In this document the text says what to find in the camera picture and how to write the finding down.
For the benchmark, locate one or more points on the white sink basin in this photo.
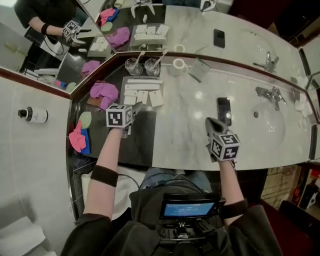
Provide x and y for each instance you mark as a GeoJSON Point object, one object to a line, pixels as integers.
{"type": "Point", "coordinates": [270, 130]}

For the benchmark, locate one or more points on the angled side wall mirror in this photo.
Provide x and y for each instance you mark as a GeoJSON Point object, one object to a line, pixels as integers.
{"type": "Point", "coordinates": [30, 50]}
{"type": "Point", "coordinates": [312, 65]}

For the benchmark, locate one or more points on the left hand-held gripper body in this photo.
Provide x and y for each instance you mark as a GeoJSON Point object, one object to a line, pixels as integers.
{"type": "Point", "coordinates": [117, 116]}

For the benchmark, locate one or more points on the white bottle with black cap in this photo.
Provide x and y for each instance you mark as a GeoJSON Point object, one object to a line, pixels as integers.
{"type": "Point", "coordinates": [37, 115]}

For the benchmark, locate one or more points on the white crumpled tissue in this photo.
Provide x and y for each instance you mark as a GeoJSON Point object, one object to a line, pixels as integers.
{"type": "Point", "coordinates": [303, 106]}

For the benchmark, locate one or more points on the white toothbrush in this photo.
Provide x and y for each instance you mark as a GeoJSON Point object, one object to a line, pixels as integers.
{"type": "Point", "coordinates": [161, 58]}
{"type": "Point", "coordinates": [140, 59]}

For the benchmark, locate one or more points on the purple towel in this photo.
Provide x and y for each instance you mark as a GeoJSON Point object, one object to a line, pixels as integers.
{"type": "Point", "coordinates": [105, 91]}

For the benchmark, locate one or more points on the cardboard box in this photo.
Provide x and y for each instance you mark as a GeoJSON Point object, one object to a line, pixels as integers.
{"type": "Point", "coordinates": [280, 185]}

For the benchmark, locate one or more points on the brown cloth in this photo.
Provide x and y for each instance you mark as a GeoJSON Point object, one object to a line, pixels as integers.
{"type": "Point", "coordinates": [93, 101]}

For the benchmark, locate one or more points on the white toilet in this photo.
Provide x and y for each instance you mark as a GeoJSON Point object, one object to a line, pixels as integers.
{"type": "Point", "coordinates": [123, 195]}

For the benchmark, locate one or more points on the black forearm band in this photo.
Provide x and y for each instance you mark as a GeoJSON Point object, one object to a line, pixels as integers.
{"type": "Point", "coordinates": [103, 176]}
{"type": "Point", "coordinates": [235, 208]}

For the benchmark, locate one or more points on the printed card with green edge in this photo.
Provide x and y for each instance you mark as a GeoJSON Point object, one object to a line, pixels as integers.
{"type": "Point", "coordinates": [200, 67]}

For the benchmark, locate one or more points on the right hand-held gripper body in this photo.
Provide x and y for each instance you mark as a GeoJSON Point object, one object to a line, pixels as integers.
{"type": "Point", "coordinates": [225, 147]}

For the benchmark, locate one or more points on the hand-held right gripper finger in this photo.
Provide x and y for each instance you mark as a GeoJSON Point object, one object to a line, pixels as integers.
{"type": "Point", "coordinates": [223, 125]}
{"type": "Point", "coordinates": [209, 127]}

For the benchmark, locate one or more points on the red box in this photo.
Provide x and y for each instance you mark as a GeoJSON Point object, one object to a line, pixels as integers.
{"type": "Point", "coordinates": [315, 173]}

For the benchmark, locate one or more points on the large wall mirror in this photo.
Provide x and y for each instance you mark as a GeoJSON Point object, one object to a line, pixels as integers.
{"type": "Point", "coordinates": [187, 25]}

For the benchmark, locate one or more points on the clear drinking glass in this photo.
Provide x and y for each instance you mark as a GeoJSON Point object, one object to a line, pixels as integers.
{"type": "Point", "coordinates": [132, 68]}
{"type": "Point", "coordinates": [152, 69]}

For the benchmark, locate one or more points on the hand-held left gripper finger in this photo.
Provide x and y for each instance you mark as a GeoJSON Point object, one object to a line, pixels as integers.
{"type": "Point", "coordinates": [137, 108]}

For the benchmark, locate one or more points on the black chest-mounted monitor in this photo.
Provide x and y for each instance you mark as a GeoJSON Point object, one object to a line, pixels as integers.
{"type": "Point", "coordinates": [187, 210]}

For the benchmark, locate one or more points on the blue cloth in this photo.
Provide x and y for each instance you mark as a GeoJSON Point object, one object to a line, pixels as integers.
{"type": "Point", "coordinates": [87, 147]}

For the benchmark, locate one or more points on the person's blue jeans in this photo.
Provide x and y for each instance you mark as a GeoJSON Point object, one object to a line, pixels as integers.
{"type": "Point", "coordinates": [160, 175]}

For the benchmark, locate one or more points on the green pen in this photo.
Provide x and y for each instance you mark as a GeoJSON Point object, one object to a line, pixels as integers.
{"type": "Point", "coordinates": [195, 77]}

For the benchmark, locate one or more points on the black box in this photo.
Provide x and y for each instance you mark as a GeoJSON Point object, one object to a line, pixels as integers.
{"type": "Point", "coordinates": [306, 200]}

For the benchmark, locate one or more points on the white rectangular plastic block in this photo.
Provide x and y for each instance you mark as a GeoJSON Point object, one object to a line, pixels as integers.
{"type": "Point", "coordinates": [130, 93]}

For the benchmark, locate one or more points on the black smartphone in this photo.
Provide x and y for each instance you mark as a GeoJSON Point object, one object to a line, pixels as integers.
{"type": "Point", "coordinates": [223, 107]}

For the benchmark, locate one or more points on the person's left forearm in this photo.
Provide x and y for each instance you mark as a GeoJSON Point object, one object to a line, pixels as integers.
{"type": "Point", "coordinates": [105, 155]}

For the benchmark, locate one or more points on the clear acrylic tray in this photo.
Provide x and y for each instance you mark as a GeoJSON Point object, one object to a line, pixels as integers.
{"type": "Point", "coordinates": [125, 81]}

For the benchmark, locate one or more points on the pink cloth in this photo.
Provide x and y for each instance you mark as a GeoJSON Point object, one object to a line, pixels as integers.
{"type": "Point", "coordinates": [77, 138]}

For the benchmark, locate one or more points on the cream paper roll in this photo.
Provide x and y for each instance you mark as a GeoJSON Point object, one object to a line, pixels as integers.
{"type": "Point", "coordinates": [85, 185]}

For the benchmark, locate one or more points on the person's dark jacket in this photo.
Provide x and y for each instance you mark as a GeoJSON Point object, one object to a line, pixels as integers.
{"type": "Point", "coordinates": [140, 240]}

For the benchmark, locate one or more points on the chrome faucet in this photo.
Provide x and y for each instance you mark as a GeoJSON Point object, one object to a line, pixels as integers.
{"type": "Point", "coordinates": [271, 96]}

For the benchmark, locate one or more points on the white tape roll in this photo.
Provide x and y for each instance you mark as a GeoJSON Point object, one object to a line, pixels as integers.
{"type": "Point", "coordinates": [174, 64]}

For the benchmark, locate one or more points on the person's right forearm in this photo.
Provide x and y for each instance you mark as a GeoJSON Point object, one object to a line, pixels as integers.
{"type": "Point", "coordinates": [228, 182]}

